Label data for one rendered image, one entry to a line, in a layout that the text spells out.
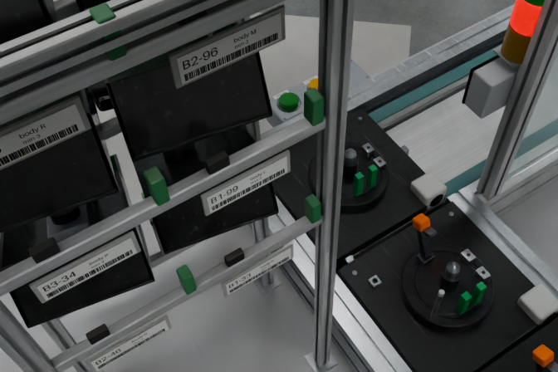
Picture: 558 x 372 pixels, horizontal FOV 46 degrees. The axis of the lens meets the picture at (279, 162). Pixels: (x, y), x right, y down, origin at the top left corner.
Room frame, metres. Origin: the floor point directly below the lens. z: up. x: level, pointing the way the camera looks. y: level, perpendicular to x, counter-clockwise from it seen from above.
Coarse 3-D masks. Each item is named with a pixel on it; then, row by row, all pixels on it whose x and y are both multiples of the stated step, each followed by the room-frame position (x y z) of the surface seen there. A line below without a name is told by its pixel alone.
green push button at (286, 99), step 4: (288, 92) 0.88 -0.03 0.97; (280, 96) 0.88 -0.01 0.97; (284, 96) 0.87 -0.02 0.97; (288, 96) 0.87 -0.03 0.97; (292, 96) 0.87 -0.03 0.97; (296, 96) 0.87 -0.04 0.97; (280, 100) 0.86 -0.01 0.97; (284, 100) 0.86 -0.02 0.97; (288, 100) 0.86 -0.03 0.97; (292, 100) 0.86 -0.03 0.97; (296, 100) 0.86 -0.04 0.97; (280, 104) 0.86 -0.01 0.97; (284, 104) 0.85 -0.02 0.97; (288, 104) 0.85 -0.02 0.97; (292, 104) 0.85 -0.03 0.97; (296, 104) 0.85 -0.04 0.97; (284, 108) 0.85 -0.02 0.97; (288, 108) 0.85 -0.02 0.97; (292, 108) 0.85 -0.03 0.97
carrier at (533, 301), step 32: (448, 224) 0.57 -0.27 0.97; (384, 256) 0.51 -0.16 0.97; (416, 256) 0.50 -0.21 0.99; (448, 256) 0.50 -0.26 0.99; (480, 256) 0.50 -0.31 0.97; (352, 288) 0.46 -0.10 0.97; (384, 288) 0.46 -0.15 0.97; (416, 288) 0.44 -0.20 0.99; (448, 288) 0.44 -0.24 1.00; (480, 288) 0.41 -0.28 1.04; (512, 288) 0.45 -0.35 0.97; (544, 288) 0.43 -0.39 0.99; (384, 320) 0.41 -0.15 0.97; (416, 320) 0.40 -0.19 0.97; (448, 320) 0.39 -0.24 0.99; (480, 320) 0.39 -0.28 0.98; (512, 320) 0.39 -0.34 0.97; (544, 320) 0.39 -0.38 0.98; (416, 352) 0.35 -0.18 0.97; (448, 352) 0.35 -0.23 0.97; (480, 352) 0.35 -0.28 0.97
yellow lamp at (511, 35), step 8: (512, 32) 0.65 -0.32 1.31; (504, 40) 0.67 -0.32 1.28; (512, 40) 0.65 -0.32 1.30; (520, 40) 0.64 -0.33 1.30; (528, 40) 0.64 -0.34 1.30; (504, 48) 0.66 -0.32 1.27; (512, 48) 0.65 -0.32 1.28; (520, 48) 0.64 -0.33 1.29; (504, 56) 0.65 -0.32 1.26; (512, 56) 0.64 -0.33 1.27; (520, 56) 0.64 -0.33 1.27
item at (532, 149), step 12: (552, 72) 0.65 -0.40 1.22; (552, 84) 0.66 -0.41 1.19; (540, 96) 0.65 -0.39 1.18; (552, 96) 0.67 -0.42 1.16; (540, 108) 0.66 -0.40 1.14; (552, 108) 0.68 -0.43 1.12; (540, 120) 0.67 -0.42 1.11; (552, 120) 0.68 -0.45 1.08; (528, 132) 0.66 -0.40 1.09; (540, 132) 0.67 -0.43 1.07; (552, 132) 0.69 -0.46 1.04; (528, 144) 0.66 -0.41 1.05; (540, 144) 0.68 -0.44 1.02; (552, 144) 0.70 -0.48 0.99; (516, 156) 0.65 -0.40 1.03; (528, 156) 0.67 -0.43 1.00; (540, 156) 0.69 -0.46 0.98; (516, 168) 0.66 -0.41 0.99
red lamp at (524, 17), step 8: (520, 0) 0.66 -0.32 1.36; (520, 8) 0.65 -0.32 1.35; (528, 8) 0.64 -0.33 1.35; (536, 8) 0.64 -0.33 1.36; (512, 16) 0.66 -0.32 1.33; (520, 16) 0.65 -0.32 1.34; (528, 16) 0.64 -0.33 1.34; (536, 16) 0.64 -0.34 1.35; (512, 24) 0.66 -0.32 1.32; (520, 24) 0.65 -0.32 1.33; (528, 24) 0.64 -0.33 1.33; (520, 32) 0.64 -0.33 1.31; (528, 32) 0.64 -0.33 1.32
